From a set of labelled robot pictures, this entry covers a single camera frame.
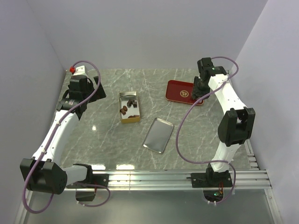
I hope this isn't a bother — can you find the silver tin lid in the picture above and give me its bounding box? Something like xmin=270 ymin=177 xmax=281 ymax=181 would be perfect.
xmin=142 ymin=118 xmax=174 ymax=154

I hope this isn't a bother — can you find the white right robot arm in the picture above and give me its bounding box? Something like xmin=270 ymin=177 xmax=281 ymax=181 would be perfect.
xmin=191 ymin=57 xmax=256 ymax=186

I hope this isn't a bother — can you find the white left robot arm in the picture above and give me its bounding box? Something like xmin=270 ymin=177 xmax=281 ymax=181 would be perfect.
xmin=20 ymin=65 xmax=106 ymax=195

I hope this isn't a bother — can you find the red rectangular tray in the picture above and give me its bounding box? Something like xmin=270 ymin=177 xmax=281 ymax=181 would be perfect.
xmin=165 ymin=80 xmax=196 ymax=105

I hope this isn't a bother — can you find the gold metal tin box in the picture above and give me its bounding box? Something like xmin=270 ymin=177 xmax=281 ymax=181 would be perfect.
xmin=119 ymin=91 xmax=141 ymax=124

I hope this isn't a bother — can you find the electronics board with led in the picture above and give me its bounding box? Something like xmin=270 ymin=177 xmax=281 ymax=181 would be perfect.
xmin=203 ymin=183 xmax=224 ymax=203

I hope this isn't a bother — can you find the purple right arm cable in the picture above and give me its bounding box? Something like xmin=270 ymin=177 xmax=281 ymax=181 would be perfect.
xmin=176 ymin=56 xmax=239 ymax=205

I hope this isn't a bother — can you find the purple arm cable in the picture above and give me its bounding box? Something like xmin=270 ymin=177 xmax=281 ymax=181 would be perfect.
xmin=22 ymin=60 xmax=111 ymax=213
xmin=176 ymin=56 xmax=239 ymax=205

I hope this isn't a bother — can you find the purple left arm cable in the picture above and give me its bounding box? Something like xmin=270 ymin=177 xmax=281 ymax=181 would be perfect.
xmin=22 ymin=60 xmax=111 ymax=213

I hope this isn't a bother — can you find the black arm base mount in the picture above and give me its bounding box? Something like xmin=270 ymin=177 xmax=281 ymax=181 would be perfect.
xmin=188 ymin=171 xmax=233 ymax=188

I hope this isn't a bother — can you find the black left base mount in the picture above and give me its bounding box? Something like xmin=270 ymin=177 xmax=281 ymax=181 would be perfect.
xmin=66 ymin=174 xmax=109 ymax=189

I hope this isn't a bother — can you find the aluminium rail frame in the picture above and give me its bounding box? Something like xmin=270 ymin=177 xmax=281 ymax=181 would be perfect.
xmin=14 ymin=70 xmax=281 ymax=224

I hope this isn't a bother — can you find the black box under rail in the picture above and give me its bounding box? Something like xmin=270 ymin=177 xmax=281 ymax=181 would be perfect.
xmin=75 ymin=191 xmax=96 ymax=202

